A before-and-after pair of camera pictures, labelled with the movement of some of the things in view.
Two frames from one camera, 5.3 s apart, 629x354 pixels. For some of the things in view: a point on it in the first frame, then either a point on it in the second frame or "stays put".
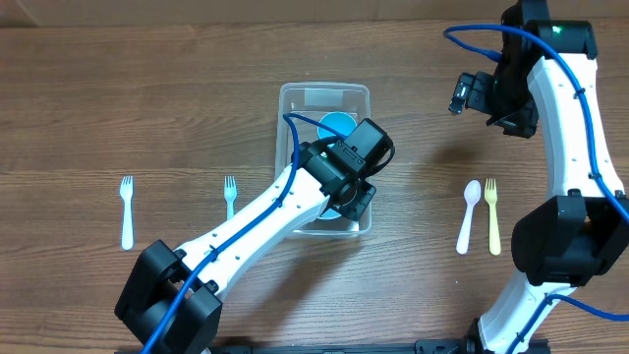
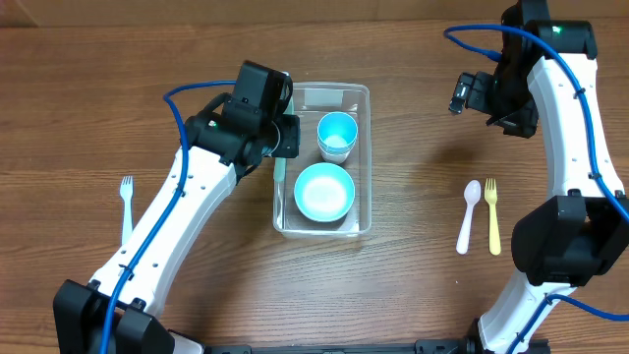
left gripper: x=357 y=201 -> x=288 y=141
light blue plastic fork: x=230 y=194 -> x=281 y=162
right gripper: x=521 y=122 stays put
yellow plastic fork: x=490 y=196 stays put
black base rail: x=464 y=345 stays put
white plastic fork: x=127 y=194 stays put
